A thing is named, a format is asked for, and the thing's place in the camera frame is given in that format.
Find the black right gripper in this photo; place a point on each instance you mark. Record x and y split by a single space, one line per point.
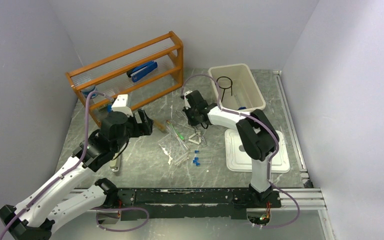
192 122

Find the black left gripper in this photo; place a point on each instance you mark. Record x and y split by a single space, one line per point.
143 128

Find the tan test tube brush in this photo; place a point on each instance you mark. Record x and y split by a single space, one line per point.
160 126

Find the white clay triangle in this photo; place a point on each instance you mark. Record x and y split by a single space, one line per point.
195 138

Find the colourful plastic spoons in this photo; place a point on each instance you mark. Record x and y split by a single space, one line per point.
174 130

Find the black metal ring tripod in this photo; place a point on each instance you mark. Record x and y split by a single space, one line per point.
225 83

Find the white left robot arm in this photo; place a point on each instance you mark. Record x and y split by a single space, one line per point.
43 212

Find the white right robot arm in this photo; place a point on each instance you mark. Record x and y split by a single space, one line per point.
258 137

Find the clear plastic bag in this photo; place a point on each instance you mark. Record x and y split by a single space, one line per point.
174 148

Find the beige plastic bin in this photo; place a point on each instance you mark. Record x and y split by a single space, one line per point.
246 92

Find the orange wooden rack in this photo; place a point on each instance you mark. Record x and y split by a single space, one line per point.
110 78

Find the blue capped pins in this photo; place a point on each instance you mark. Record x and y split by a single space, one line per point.
196 160

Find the blue stapler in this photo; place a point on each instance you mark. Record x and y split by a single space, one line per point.
139 72

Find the beige stapler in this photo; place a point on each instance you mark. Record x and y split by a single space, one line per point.
114 165

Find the white bin lid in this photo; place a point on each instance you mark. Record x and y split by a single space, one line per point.
237 159

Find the blue white tape roll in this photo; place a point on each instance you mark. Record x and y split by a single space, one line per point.
86 91

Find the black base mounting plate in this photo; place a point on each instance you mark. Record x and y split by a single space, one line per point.
175 203

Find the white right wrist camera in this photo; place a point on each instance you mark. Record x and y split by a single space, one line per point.
184 96

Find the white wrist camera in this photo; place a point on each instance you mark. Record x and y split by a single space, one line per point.
184 96
122 104

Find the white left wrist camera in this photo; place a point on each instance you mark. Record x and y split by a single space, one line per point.
122 104

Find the aluminium frame rail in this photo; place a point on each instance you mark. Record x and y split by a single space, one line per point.
308 199

